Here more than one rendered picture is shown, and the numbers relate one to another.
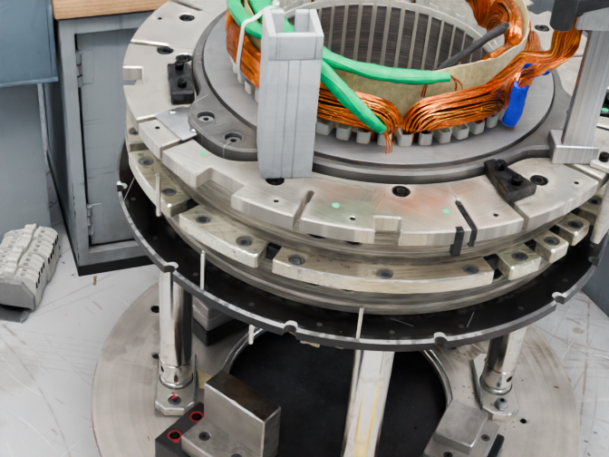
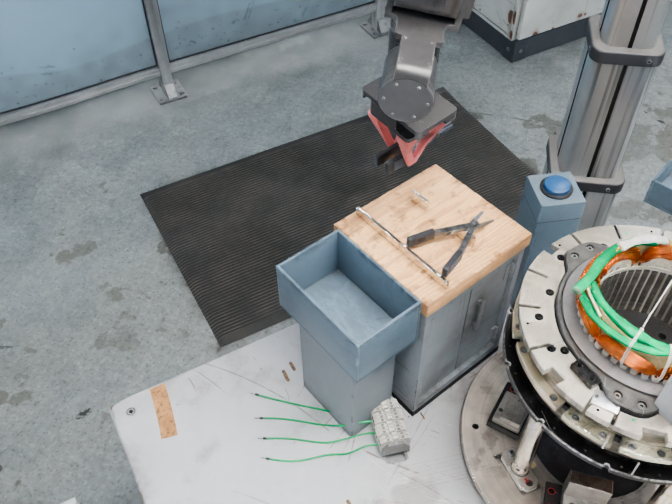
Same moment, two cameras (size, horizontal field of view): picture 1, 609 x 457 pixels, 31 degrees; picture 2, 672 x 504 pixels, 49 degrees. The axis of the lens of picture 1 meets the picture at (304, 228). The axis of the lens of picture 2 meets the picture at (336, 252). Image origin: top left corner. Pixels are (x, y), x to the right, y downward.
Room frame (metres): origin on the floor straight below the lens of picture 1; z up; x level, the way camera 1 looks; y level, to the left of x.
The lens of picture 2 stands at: (0.23, 0.47, 1.80)
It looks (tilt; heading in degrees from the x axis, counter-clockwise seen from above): 48 degrees down; 343
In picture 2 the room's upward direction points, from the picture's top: 1 degrees counter-clockwise
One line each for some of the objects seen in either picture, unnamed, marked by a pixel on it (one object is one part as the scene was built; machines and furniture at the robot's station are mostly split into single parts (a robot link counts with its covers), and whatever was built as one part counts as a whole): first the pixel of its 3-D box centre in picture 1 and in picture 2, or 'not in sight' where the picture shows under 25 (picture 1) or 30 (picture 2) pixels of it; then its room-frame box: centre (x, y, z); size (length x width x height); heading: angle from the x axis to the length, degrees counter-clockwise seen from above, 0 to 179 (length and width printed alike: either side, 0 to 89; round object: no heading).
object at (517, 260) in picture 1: (516, 259); not in sight; (0.49, -0.12, 1.06); 0.02 x 0.02 x 0.01; 34
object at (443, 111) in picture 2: not in sight; (410, 86); (0.89, 0.18, 1.29); 0.10 x 0.07 x 0.07; 22
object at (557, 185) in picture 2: not in sight; (557, 185); (0.91, -0.08, 1.04); 0.04 x 0.04 x 0.01
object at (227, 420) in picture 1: (230, 429); (585, 498); (0.52, 0.04, 0.85); 0.06 x 0.04 x 0.05; 55
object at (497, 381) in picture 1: (518, 295); not in sight; (0.63, -0.16, 0.91); 0.02 x 0.02 x 0.21
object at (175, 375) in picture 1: (176, 286); (532, 436); (0.60, 0.09, 0.91); 0.02 x 0.02 x 0.21
